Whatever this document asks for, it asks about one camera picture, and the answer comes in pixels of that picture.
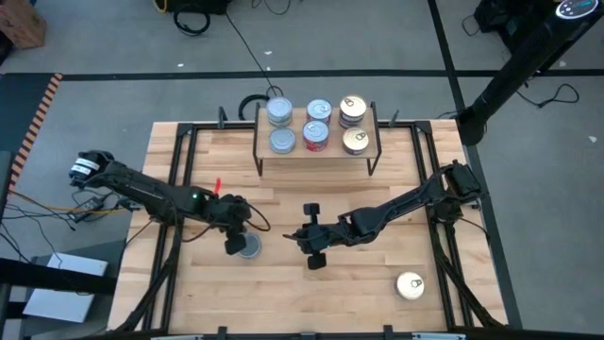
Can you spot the white blue label can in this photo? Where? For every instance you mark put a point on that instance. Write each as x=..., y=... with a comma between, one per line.
x=254, y=248

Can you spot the wooden shelf black metal frame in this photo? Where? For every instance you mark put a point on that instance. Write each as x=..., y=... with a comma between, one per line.
x=325, y=155

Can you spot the black power adapter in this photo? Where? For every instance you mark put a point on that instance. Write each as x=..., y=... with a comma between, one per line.
x=87, y=206

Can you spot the black tower fan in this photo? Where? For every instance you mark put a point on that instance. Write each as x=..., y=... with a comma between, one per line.
x=519, y=61

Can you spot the black equipment base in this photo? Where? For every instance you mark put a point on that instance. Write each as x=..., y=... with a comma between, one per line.
x=509, y=19

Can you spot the cardboard box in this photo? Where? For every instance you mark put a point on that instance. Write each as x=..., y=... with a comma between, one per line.
x=21, y=23

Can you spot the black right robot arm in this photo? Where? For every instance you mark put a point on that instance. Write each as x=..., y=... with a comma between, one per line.
x=401, y=205

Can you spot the black metal table frame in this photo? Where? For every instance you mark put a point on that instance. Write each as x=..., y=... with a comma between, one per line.
x=212, y=126

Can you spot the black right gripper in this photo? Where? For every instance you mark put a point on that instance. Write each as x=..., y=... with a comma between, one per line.
x=316, y=236

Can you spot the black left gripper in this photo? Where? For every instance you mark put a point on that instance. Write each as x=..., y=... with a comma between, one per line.
x=231, y=212

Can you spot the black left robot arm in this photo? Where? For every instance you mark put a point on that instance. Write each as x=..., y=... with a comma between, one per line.
x=141, y=191

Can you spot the black metal beam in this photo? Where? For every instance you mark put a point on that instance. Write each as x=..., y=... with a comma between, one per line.
x=47, y=278

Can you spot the green label tuna can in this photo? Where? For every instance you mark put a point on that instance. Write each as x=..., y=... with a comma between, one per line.
x=282, y=140
x=278, y=124
x=279, y=108

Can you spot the small red stick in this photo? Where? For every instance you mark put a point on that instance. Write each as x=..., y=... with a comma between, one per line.
x=217, y=185

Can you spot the gold lid blue label can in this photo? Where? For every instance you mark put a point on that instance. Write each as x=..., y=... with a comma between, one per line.
x=355, y=139
x=410, y=285
x=353, y=107
x=349, y=124

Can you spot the black equipment case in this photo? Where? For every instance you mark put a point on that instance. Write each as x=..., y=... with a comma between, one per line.
x=198, y=5

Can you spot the white flat box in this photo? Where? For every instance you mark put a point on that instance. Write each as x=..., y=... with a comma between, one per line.
x=66, y=288

